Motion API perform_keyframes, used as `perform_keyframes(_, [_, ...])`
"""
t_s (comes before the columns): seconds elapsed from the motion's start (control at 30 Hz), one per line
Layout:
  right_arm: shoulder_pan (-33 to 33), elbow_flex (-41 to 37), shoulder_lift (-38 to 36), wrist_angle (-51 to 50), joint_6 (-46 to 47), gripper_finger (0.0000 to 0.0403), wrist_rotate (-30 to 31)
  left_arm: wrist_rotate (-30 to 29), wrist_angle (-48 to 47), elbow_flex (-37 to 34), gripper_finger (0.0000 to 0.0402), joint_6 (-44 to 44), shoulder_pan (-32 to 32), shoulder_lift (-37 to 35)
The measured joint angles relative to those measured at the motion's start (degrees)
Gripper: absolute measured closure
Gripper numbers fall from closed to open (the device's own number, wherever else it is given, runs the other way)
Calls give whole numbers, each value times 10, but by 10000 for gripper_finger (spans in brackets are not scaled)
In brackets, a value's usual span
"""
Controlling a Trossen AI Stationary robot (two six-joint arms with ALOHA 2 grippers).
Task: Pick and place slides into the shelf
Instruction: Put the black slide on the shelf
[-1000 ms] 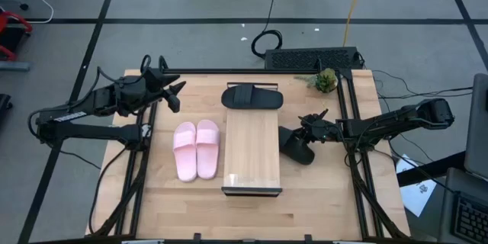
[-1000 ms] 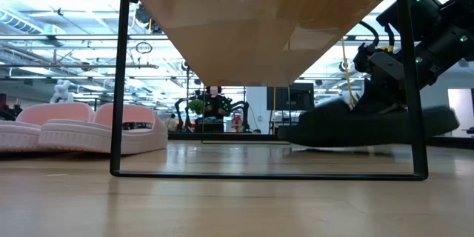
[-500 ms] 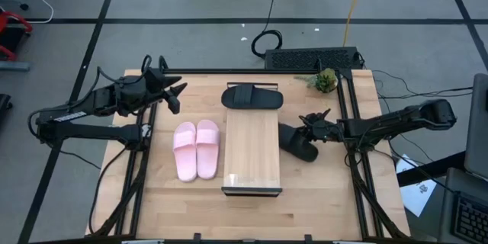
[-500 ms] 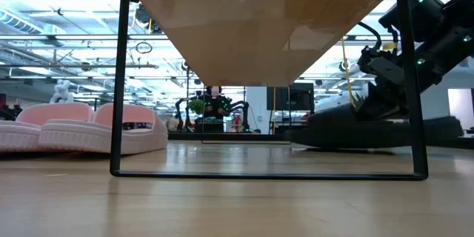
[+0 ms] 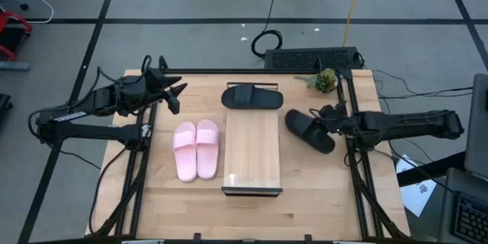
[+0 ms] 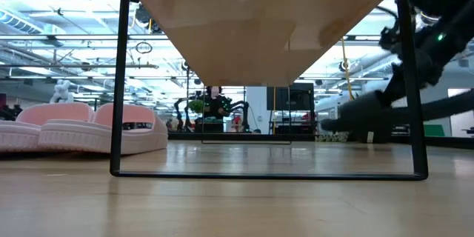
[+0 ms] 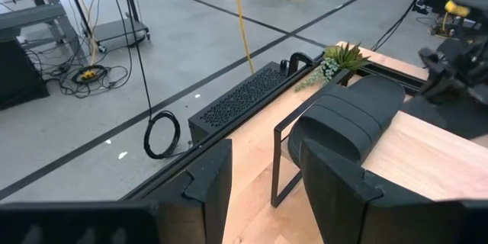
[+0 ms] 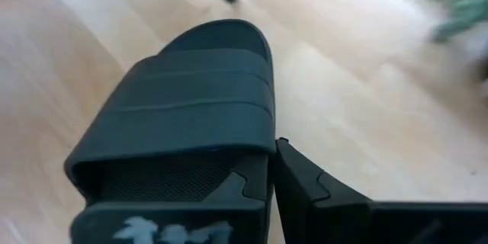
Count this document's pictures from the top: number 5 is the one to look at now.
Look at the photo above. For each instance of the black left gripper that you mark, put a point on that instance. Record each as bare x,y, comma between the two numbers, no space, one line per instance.
150,85

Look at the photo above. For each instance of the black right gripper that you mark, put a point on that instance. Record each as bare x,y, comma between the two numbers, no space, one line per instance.
337,120

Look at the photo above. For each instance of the black rubber slide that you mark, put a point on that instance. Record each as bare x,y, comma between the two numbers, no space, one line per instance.
263,101
297,122

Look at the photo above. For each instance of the pink rubber slide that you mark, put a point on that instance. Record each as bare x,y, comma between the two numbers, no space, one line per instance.
185,152
207,148

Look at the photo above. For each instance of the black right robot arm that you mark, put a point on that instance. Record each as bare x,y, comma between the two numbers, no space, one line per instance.
404,122

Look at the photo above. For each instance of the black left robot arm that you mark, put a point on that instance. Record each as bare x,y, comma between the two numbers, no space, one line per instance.
95,132

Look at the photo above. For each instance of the potted green succulent plant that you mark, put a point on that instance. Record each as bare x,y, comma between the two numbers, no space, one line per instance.
326,81

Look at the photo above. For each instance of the pale green artificial vine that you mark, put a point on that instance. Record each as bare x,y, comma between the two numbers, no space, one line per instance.
307,80

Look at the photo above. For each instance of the black perforated computer case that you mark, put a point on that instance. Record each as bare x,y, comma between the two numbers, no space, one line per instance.
309,59

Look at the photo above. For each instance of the white paper sheet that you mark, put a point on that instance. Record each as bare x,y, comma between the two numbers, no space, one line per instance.
415,194

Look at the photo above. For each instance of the black desk beam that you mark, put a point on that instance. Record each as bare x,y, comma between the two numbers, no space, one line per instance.
431,169

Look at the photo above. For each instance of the grey desk top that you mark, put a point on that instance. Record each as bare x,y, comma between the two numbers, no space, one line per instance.
448,206

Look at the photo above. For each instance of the grey monitor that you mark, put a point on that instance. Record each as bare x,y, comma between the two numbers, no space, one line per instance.
478,129

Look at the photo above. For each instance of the grey metal desk foot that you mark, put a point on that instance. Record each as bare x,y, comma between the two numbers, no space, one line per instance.
13,66

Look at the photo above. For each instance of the red metal cart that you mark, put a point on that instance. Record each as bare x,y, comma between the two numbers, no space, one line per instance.
15,17

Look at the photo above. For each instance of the black keyboard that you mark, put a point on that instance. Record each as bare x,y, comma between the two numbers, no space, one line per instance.
470,219

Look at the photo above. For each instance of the black aluminium table frame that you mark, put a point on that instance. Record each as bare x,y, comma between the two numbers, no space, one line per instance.
228,71

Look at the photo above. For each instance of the wooden shelf with black frame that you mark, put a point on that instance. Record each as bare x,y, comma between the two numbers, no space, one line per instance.
251,148

